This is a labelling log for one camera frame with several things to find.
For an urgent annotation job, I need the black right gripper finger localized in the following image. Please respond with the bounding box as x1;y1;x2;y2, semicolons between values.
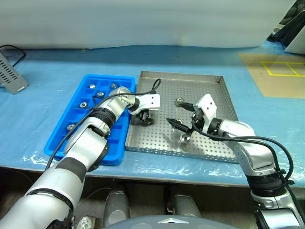
166;118;194;135
181;102;198;112

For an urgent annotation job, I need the gray robot torso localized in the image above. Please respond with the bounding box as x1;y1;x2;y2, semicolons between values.
102;214;208;229

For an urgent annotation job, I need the gray rounded shape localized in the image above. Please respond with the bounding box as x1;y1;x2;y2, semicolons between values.
103;189;131;227
171;193;201;218

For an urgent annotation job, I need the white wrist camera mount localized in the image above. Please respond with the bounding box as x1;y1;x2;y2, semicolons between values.
130;94;161;115
195;94;218;134

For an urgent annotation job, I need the black power cable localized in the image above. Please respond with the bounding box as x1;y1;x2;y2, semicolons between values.
0;44;26;67

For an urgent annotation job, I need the gray perforated metal box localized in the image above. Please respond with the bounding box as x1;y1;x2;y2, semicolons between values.
0;52;29;95

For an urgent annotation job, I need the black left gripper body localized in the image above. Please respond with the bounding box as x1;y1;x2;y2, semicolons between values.
136;109;151;119

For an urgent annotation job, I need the blue plastic table cover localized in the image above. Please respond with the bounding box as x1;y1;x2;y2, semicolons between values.
0;44;305;186

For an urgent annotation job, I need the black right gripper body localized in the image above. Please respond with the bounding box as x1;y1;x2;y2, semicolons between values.
191;108;206;132

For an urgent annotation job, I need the brown cardboard mat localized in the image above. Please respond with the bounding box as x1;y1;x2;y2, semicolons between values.
238;52;305;99

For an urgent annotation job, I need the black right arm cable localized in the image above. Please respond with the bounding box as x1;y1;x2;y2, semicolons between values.
191;116;301;208

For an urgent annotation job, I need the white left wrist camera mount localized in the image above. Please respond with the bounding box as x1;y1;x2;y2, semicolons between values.
130;94;161;115

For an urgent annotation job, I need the blue compartment tray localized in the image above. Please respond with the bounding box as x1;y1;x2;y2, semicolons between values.
43;74;137;167

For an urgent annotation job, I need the perforated steel tray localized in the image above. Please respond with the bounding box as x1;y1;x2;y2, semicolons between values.
125;70;240;164

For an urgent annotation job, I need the white black machine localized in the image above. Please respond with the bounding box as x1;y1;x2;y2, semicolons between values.
265;0;305;53

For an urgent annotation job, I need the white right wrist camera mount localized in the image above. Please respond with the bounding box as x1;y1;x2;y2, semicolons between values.
195;94;218;134

